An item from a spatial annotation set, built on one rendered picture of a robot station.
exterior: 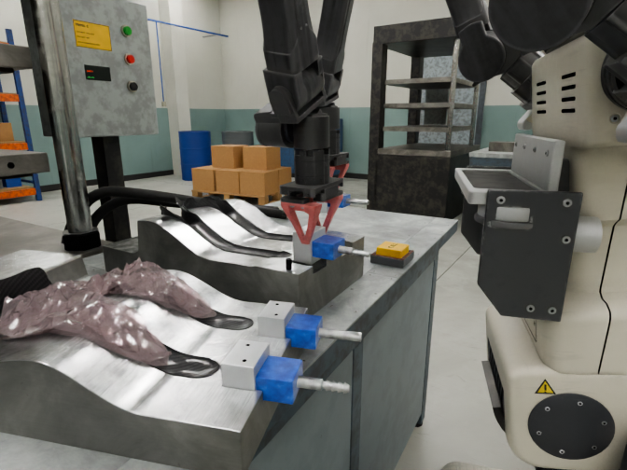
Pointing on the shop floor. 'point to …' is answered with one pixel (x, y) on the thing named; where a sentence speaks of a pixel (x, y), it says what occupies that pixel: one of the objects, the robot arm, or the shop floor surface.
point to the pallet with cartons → (242, 173)
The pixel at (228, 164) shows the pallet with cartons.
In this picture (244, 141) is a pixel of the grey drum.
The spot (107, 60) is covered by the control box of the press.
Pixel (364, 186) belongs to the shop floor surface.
